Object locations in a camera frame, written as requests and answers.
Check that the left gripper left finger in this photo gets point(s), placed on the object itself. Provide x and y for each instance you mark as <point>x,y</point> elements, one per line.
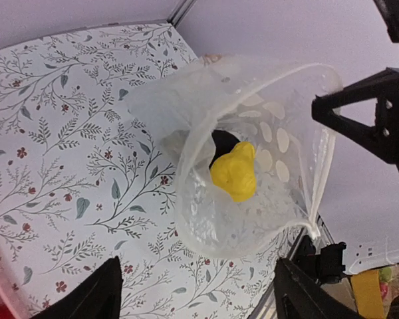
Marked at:
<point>98,296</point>

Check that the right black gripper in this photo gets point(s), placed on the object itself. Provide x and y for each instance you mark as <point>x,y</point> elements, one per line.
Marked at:
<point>381,139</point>

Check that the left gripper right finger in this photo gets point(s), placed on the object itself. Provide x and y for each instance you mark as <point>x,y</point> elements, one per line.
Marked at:
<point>297,296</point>

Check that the clear dotted zip bag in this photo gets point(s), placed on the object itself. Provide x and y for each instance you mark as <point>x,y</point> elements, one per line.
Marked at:
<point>265,102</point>

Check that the yellow toy pear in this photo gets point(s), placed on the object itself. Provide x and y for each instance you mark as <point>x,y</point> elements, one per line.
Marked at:
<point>235,172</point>

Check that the purple toy eggplant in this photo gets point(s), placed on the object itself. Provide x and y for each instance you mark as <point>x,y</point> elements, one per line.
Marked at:
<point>224,143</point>

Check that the white power strip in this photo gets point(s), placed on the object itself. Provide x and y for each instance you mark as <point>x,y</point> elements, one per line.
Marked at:
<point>363,255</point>

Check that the floral table mat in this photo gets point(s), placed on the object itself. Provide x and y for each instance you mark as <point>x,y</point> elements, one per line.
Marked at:
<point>81,181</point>

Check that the right aluminium post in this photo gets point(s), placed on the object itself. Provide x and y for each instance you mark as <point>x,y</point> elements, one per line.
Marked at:
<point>180,11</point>

